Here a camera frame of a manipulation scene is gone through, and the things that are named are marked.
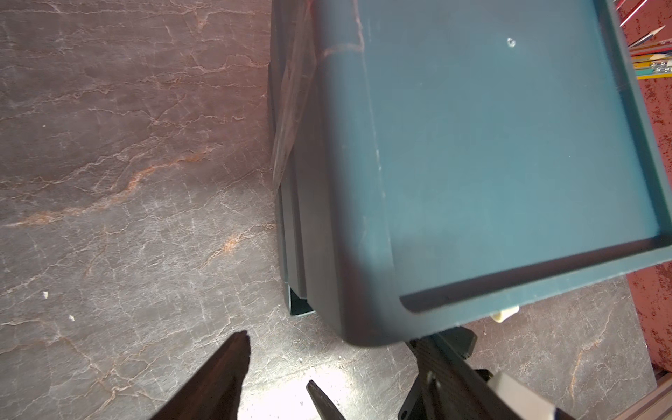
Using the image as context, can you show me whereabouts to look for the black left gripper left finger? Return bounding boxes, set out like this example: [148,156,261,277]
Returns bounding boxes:
[152,331,251,420]

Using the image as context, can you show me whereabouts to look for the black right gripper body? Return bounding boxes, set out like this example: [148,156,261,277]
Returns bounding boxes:
[397,327,519,419]

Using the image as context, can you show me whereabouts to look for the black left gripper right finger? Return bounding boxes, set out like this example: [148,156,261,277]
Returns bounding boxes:
[306,380,345,420]

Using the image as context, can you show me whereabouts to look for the teal drawer cabinet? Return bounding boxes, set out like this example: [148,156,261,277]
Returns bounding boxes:
[269,1,671,347]

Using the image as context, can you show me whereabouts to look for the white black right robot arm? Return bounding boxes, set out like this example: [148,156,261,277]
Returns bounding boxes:
[397,327,571,419]

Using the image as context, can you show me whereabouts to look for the pens in cup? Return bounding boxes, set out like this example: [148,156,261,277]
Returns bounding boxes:
[614,0,671,81]

